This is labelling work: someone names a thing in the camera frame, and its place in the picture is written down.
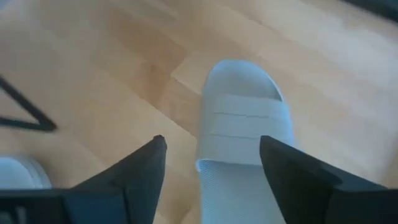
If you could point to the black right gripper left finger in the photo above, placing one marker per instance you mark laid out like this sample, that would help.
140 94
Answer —
124 193

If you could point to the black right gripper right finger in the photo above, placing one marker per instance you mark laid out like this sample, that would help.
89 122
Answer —
304 193

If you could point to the beige slide sandal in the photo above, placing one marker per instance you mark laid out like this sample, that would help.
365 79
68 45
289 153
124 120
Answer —
18 174
245 124

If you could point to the black metal wooden shelf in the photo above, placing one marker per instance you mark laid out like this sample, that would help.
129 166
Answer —
46 126

